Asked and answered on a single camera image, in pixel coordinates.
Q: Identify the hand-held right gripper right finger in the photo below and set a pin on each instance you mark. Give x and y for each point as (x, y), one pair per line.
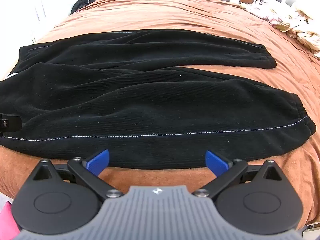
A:
(215, 163)

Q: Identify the brown bed cover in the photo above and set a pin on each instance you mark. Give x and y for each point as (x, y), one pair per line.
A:
(175, 12)

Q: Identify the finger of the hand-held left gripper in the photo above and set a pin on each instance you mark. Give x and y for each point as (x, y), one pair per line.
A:
(10, 123)

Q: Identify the floral crumpled blanket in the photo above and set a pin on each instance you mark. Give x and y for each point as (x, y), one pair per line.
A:
(287, 17)

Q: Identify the pile of dark clothes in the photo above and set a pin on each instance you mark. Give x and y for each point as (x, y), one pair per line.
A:
(82, 3)

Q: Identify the pink cloth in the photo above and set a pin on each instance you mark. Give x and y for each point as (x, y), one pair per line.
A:
(7, 220)

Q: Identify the black pants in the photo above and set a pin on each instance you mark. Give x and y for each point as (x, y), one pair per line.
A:
(150, 100)

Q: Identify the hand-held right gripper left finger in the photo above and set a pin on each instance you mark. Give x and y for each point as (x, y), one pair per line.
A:
(98, 161)

